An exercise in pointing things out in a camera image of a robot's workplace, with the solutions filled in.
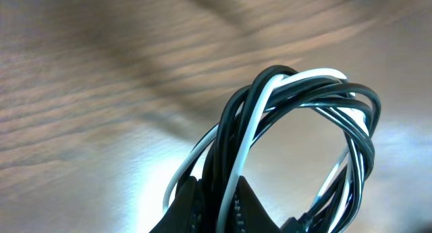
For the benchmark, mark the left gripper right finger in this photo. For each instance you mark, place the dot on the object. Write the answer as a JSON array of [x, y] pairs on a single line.
[[248, 215]]

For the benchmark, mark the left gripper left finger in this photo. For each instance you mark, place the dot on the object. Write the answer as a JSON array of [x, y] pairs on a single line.
[[185, 213]]

